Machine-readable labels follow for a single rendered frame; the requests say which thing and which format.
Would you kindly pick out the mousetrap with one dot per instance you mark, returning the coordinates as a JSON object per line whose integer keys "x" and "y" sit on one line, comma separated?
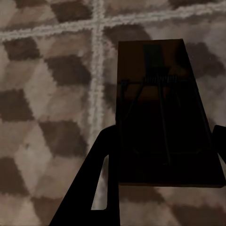
{"x": 162, "y": 133}

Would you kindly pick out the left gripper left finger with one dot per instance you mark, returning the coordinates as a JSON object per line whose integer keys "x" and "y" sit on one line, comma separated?
{"x": 75, "y": 209}

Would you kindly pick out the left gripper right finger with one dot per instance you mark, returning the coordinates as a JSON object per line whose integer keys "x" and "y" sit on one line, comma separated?
{"x": 219, "y": 136}

